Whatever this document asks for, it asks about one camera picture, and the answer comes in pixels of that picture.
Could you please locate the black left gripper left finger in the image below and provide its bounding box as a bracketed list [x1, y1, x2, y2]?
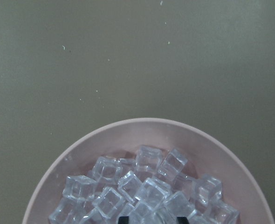
[118, 216, 129, 224]

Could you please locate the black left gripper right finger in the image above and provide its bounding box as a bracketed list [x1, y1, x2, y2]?
[177, 217, 189, 224]

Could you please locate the pile of clear ice cubes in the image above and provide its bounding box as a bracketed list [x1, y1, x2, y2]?
[48, 146, 239, 224]

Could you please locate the pink bowl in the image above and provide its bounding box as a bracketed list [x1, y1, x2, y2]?
[23, 118, 274, 224]

